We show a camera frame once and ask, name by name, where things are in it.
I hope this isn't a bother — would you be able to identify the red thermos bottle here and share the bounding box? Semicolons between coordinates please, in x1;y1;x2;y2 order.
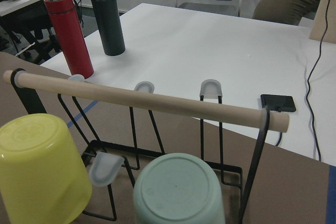
44;0;94;78

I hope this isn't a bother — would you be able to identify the black wire cup rack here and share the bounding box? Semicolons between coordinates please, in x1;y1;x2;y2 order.
3;70;289;223

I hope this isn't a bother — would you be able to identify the small black device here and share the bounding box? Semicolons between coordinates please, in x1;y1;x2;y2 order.
260;94;296;112

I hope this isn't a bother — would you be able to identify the mint green cup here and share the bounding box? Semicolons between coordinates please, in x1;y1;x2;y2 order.
133;153;225;223

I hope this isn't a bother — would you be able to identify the black thermos bottle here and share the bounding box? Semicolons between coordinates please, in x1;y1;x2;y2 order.
91;0;125;56

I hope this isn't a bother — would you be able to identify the yellow cup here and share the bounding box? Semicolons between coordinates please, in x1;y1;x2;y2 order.
1;113;92;223

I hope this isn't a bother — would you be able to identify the cardboard board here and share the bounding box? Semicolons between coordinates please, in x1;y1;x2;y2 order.
309;0;335;44

